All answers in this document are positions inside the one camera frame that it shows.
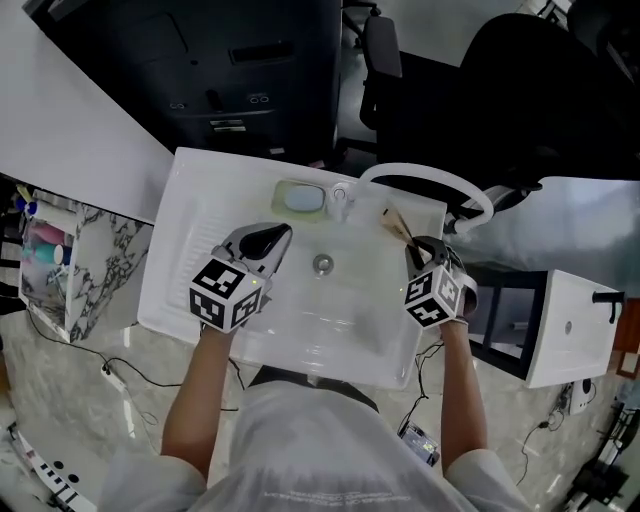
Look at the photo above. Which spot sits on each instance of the person's left forearm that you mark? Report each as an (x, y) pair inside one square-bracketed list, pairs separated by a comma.
[(200, 400)]

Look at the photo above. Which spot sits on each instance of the black tripod stand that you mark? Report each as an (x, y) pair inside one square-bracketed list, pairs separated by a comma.
[(600, 475)]

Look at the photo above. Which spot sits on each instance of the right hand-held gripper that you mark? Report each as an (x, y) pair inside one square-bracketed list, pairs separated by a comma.
[(432, 295)]

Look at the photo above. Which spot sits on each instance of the pale blue soap bar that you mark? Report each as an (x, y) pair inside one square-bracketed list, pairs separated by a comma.
[(303, 198)]

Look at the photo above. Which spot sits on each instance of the teal cup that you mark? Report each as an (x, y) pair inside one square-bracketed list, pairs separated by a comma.
[(47, 252)]

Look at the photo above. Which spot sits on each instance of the large white table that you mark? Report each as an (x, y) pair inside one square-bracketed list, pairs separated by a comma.
[(50, 125)]

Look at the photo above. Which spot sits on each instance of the grey table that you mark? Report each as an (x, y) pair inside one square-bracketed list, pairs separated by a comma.
[(575, 225)]

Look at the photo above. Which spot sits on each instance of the black faucet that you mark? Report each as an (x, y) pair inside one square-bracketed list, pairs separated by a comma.
[(607, 297)]

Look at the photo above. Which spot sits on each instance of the large black machine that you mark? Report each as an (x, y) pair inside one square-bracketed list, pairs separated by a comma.
[(200, 75)]

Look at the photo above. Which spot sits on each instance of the clear plastic device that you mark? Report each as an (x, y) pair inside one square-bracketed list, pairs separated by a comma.
[(419, 442)]

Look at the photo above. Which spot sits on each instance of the black office chair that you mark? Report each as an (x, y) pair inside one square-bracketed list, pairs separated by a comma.
[(500, 100)]

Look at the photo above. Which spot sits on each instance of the person's white shirt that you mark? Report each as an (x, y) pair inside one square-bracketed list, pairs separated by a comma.
[(325, 450)]

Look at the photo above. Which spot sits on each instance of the white power strip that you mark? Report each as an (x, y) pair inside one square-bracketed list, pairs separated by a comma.
[(114, 380)]

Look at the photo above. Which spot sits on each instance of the white strip with black dots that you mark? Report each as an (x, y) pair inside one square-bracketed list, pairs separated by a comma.
[(55, 475)]

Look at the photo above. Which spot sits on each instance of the green soap dish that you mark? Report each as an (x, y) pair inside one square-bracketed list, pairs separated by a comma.
[(279, 214)]

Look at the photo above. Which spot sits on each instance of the small white device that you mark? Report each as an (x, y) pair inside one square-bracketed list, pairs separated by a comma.
[(582, 397)]

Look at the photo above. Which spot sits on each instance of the person's right forearm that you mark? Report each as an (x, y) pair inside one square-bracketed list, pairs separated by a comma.
[(462, 390)]

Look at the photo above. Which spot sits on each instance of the white ceramic sink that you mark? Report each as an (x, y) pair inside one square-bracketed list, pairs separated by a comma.
[(300, 310)]

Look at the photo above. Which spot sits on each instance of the brown wooden frame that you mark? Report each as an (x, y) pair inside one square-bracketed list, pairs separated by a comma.
[(629, 362)]

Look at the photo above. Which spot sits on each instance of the marble pattern box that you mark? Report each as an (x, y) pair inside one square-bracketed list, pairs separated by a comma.
[(100, 260)]

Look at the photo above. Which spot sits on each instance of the small white sink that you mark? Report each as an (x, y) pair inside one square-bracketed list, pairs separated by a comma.
[(565, 325)]

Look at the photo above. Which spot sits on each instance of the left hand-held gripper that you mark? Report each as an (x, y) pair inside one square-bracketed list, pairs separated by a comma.
[(225, 295)]

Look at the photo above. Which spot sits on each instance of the metal sink drain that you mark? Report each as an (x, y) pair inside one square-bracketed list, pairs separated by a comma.
[(323, 262)]

